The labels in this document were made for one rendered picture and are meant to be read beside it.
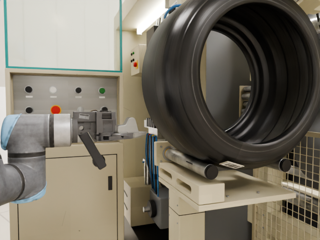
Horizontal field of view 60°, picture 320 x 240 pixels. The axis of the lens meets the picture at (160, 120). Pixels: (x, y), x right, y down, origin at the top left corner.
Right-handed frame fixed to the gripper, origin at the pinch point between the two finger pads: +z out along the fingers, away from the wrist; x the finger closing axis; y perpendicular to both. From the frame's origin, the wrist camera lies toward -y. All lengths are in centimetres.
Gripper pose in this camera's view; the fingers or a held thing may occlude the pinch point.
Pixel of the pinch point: (142, 135)
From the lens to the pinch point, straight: 83.5
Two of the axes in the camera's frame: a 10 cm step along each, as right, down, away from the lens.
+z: 9.4, -0.2, 3.3
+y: 0.0, -10.0, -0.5
